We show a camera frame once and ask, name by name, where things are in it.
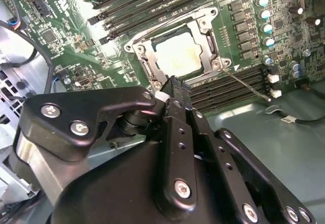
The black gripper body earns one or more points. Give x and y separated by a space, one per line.
114 183

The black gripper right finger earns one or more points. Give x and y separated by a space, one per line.
228 163

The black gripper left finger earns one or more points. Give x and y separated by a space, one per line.
63 122

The metal socket cover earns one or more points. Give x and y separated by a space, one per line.
154 65

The silver-topped CPU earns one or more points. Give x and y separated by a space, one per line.
177 53

